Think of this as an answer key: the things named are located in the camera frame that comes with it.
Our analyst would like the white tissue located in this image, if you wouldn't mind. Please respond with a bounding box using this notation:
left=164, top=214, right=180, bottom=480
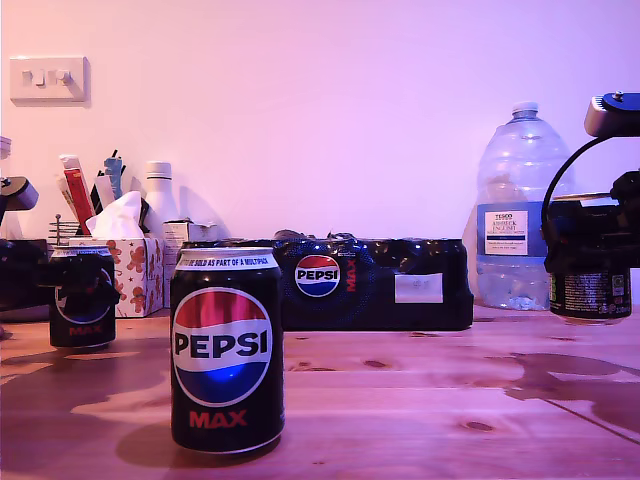
left=85, top=190, right=146, bottom=239

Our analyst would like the small cardboard box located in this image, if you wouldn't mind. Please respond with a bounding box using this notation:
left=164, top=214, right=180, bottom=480
left=187, top=218, right=220, bottom=244

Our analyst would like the large clear water bottle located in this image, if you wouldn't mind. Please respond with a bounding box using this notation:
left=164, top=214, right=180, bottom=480
left=474, top=102, right=574, bottom=311

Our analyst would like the wire sachet holder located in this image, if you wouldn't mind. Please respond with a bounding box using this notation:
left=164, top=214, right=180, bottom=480
left=48, top=213, right=94, bottom=249

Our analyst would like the gingerbread print tissue box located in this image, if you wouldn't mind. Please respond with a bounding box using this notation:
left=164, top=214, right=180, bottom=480
left=68, top=237, right=166, bottom=319

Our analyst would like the white sachet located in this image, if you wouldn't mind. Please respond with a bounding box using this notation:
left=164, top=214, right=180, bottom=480
left=92, top=170, right=118, bottom=212

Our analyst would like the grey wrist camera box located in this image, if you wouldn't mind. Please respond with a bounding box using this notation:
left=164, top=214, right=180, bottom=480
left=584, top=91, right=640, bottom=140
left=0, top=174, right=40, bottom=212

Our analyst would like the blue sachet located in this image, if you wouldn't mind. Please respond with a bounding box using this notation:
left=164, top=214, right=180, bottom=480
left=102, top=149, right=126, bottom=197

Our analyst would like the black Pepsi Max can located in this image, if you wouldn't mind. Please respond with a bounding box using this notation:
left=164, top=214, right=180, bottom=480
left=169, top=247, right=285, bottom=454
left=548, top=192, right=633, bottom=326
left=48, top=244, right=117, bottom=350

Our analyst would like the black looping cable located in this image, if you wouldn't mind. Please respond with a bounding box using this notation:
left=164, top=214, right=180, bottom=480
left=541, top=141, right=609, bottom=236

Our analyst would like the black Pepsi Max multipack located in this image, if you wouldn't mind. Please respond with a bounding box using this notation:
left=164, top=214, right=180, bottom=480
left=180, top=230, right=475, bottom=332

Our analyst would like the beige sachet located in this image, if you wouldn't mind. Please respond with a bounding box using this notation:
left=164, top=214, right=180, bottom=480
left=54, top=173, right=80, bottom=220

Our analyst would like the white bottle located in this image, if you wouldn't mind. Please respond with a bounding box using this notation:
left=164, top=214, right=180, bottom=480
left=143, top=160, right=181, bottom=237

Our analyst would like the white wall switch plate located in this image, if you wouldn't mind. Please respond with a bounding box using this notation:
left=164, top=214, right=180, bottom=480
left=9, top=55, right=92, bottom=107

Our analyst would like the white printed carton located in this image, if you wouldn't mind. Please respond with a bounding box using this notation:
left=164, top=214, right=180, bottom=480
left=162, top=220, right=190, bottom=309

